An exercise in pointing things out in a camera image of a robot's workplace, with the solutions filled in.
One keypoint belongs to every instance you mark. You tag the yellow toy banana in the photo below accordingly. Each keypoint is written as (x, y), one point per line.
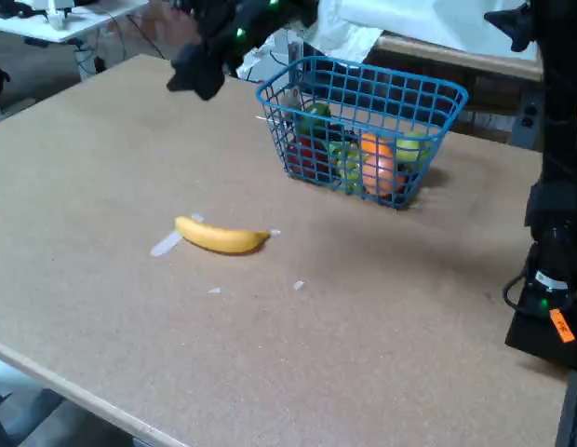
(223, 238)

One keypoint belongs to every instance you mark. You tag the white basket tag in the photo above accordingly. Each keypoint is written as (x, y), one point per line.
(293, 95)

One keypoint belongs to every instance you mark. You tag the round dark green toy fruit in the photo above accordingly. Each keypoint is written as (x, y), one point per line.
(312, 115)

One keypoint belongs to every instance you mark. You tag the white desk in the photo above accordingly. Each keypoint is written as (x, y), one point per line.
(84, 23)

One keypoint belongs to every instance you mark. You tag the red toy pomegranate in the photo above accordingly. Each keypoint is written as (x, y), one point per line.
(304, 160)

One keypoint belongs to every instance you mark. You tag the white object on desk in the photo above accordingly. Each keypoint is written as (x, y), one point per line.
(60, 16)

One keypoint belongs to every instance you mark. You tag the black toy grapes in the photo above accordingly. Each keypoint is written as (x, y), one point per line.
(339, 135)

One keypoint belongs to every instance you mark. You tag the yellow-green toy fruit bunch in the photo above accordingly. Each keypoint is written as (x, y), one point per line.
(346, 163)

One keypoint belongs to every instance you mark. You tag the long white tape strip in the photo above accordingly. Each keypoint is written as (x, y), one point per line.
(163, 247)

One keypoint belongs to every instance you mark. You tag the orange-pink toy fruit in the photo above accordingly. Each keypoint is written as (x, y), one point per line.
(380, 176)

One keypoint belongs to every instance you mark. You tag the light green toy apple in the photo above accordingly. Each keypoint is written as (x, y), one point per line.
(414, 144)

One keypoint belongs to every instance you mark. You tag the white panel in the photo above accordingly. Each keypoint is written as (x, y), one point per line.
(456, 23)

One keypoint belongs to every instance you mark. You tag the wooden bench top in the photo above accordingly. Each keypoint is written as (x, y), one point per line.
(456, 53)

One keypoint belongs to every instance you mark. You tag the black clamp piece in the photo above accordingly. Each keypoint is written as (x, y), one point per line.
(514, 25)

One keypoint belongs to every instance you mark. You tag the grey outlet panel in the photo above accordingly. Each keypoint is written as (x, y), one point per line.
(529, 116)

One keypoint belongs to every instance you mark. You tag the orange label tag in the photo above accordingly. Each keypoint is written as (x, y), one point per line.
(562, 326)

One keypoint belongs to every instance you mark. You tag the black metal post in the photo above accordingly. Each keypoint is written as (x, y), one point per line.
(572, 410)

